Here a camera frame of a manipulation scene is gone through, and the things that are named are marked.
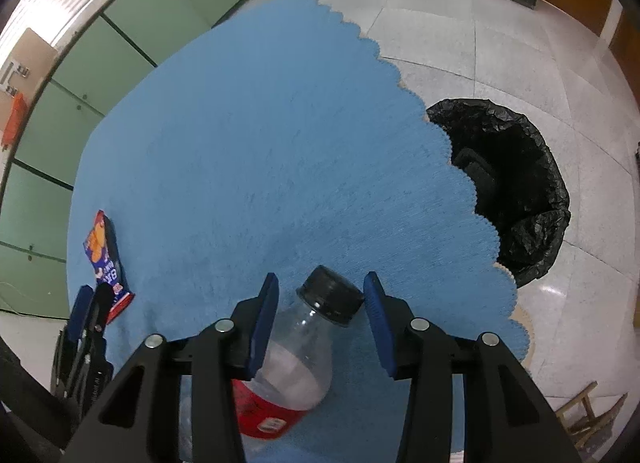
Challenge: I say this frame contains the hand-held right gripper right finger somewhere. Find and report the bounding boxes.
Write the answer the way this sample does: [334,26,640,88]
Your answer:
[362,271,583,463]

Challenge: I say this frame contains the wooden stool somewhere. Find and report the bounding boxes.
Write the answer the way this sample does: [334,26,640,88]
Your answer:
[555,380,628,449]

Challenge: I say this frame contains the orange plastic bag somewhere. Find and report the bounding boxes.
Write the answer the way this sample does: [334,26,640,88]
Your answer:
[1,92,27,149]

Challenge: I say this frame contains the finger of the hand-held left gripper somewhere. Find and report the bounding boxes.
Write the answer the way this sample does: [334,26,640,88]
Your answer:
[66,284,96,344]
[94,282,115,328]

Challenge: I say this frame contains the black bagged trash bin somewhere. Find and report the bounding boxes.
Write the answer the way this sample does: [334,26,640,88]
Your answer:
[425,98,572,289]

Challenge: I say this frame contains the green base cabinets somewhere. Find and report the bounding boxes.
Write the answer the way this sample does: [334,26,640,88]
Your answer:
[0,0,546,319]

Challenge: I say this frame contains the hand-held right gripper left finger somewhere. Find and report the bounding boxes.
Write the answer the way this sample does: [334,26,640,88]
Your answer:
[62,272,280,463]

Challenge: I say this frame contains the blue scalloped table mat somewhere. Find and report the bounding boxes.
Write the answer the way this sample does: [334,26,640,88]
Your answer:
[66,0,531,463]

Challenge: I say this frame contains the cardboard box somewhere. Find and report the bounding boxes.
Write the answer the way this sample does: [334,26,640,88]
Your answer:
[0,27,57,99]

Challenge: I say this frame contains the blue chip packet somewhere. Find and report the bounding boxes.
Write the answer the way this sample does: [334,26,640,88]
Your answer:
[82,210,136,326]

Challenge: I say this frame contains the clear bottle with red label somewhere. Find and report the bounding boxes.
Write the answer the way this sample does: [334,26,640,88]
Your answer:
[177,265,366,463]

